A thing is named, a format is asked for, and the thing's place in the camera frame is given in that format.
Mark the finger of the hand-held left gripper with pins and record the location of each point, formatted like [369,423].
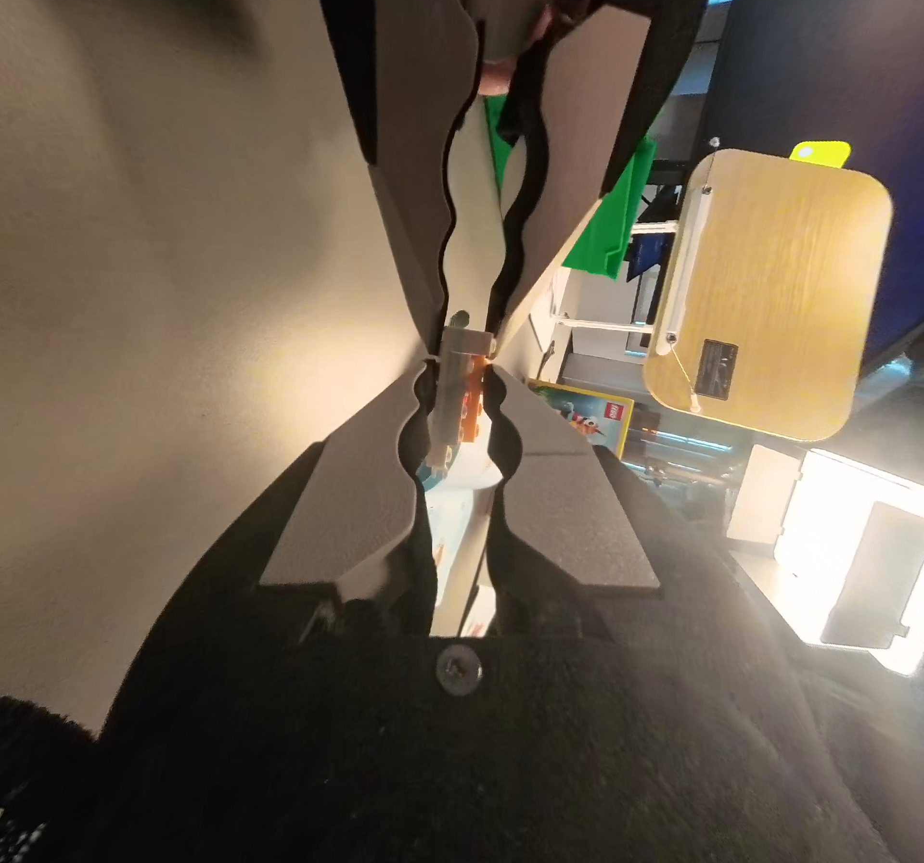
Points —
[577,120]
[411,120]

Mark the yellow lego set box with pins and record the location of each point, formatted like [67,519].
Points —
[585,415]

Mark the white studio light panel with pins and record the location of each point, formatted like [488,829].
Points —
[837,553]

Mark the light blue instruction booklet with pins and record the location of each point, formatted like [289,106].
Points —
[462,516]

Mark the neon yellow tag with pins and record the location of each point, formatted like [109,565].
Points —
[819,154]

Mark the person's left hand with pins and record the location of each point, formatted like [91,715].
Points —
[498,78]

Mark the dark blue partition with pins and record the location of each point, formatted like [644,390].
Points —
[830,47]

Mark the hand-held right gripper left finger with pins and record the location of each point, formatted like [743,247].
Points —
[339,516]

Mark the orange arch lego brick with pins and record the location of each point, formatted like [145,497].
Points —
[475,408]

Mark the green plastic bin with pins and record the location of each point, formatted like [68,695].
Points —
[606,242]

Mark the white and orange Lego assembly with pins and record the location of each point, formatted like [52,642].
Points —
[451,387]

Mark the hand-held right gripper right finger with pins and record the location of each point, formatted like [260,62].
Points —
[570,516]

